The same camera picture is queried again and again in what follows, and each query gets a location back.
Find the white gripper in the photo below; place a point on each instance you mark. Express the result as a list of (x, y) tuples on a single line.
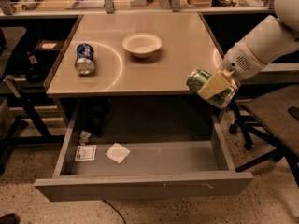
[(240, 61)]

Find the green soda can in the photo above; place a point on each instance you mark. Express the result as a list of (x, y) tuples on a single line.
[(197, 79)]

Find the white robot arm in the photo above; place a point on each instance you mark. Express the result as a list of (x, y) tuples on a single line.
[(272, 38)]

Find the blue soda can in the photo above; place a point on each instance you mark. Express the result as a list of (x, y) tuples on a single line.
[(84, 62)]

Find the open grey drawer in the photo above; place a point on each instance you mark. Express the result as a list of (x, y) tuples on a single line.
[(176, 150)]

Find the black office chair right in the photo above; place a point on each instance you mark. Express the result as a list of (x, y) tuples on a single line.
[(273, 117)]

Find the black office chair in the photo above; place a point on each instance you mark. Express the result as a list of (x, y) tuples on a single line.
[(273, 117), (10, 38)]

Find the white bowl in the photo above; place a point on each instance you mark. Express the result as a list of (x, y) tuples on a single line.
[(141, 45)]

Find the grey cabinet desk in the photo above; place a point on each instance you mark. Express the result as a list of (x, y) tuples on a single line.
[(187, 44)]

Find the white square paper napkin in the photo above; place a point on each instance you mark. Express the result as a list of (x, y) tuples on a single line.
[(117, 153)]

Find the crumpled paper scrap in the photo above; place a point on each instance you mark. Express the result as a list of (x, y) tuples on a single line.
[(84, 137)]

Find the white label card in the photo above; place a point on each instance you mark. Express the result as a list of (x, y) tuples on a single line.
[(85, 153)]

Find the black office chair left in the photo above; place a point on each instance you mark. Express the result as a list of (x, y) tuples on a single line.
[(10, 38)]

